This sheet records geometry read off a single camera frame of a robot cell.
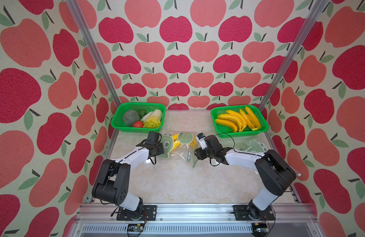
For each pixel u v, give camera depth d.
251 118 1.06
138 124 1.04
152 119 1.02
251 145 0.93
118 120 1.07
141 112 1.13
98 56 0.89
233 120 1.06
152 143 0.73
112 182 0.45
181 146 0.87
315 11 0.71
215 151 0.72
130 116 1.04
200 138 0.83
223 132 1.03
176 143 0.91
